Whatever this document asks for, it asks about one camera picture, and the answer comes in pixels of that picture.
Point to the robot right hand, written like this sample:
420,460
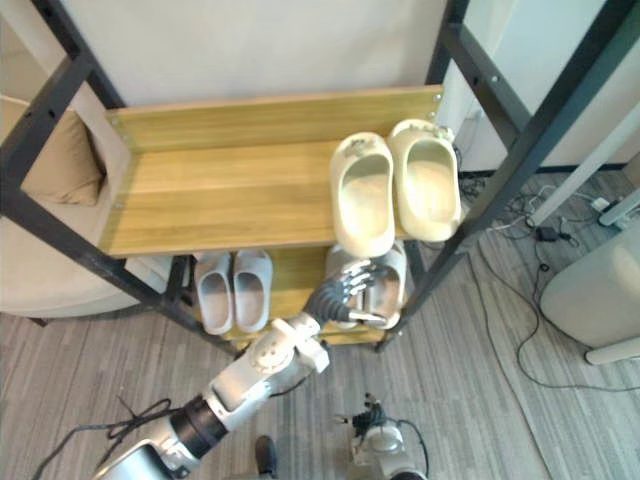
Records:
364,419

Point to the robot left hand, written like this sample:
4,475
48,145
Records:
336,296

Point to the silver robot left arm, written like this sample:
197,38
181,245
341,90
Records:
260,370

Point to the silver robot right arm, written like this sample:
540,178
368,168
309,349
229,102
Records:
387,442

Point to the light grey slipper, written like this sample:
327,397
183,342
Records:
390,290
252,295
215,300
336,262

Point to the small wooden shelf board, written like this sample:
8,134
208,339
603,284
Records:
295,280

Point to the cream slipper with charms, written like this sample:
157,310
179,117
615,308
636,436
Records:
362,200
430,185

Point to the dark robot foot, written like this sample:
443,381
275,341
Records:
266,452

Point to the wide wooden shelf board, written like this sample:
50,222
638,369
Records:
225,200

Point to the black power adapter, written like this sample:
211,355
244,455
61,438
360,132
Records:
546,234

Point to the white floor appliance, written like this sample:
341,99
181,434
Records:
595,295

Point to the white desk leg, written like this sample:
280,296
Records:
585,167

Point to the beige sofa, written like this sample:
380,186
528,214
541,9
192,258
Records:
55,260

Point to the tan cushion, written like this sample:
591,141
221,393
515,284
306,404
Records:
65,165

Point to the wooden shelf back rail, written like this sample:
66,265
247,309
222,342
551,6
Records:
260,120

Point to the black metal shoe rack frame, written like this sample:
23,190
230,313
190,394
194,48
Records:
505,150

